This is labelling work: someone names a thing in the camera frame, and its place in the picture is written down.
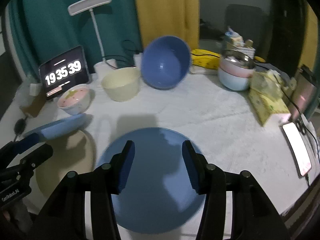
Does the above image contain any light blue plate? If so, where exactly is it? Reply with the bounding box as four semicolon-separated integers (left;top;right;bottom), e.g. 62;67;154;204
96;127;204;234
23;113;87;142

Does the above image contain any beige plate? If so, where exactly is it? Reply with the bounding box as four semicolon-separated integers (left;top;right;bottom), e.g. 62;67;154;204
36;130;96;198

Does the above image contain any pink star bowl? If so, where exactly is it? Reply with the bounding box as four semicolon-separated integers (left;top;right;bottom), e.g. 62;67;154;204
57;84;91;115

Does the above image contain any tablet showing clock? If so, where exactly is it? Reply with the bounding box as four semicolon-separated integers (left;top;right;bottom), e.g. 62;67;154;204
39;46;91;100

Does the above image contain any cream bowl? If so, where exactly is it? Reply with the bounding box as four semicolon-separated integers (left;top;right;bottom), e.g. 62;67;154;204
101;67;141;102

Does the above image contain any white desk lamp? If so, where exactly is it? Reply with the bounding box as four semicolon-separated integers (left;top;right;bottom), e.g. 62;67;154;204
67;0;118;69

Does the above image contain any white charger block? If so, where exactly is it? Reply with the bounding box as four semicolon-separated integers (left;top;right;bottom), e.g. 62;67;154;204
94;59;118;81

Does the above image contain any smartphone with lit screen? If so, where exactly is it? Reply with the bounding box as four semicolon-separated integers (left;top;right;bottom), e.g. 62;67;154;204
282;122;312;177

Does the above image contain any light blue bowl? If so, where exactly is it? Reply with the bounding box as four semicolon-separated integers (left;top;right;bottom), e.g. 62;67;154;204
218;68;249;91

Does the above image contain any yellow tissue pack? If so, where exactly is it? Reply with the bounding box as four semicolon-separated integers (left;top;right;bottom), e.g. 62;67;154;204
249;70;291;127

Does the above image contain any teal curtain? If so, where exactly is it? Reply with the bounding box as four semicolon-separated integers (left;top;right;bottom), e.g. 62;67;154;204
4;0;142;78

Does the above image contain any yellow duck wipes pack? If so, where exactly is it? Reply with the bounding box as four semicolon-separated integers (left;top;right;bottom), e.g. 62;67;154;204
191;49;220;70

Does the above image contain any pink steel-lined bowl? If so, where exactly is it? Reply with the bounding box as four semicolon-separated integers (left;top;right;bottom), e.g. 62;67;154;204
220;50;256;78

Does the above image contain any dark blue bowl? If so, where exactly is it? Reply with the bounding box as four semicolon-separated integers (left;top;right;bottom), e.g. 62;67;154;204
140;35;191;90

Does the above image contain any silver pink appliance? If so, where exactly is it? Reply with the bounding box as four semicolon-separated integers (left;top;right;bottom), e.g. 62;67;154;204
288;64;318;122

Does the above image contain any white perforated basket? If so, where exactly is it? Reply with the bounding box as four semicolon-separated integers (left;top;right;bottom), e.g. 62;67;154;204
223;40;255;59

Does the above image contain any blue snack packet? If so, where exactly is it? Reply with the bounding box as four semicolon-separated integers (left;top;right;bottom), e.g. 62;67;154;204
225;26;244;47

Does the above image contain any dark chair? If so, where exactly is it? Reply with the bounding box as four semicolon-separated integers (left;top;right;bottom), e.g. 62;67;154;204
224;4;267;53

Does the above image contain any yellow curtain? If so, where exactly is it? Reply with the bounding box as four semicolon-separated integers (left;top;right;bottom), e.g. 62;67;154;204
135;0;200;49

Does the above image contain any black cable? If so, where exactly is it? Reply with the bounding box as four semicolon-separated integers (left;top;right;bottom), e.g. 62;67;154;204
280;84;320;160

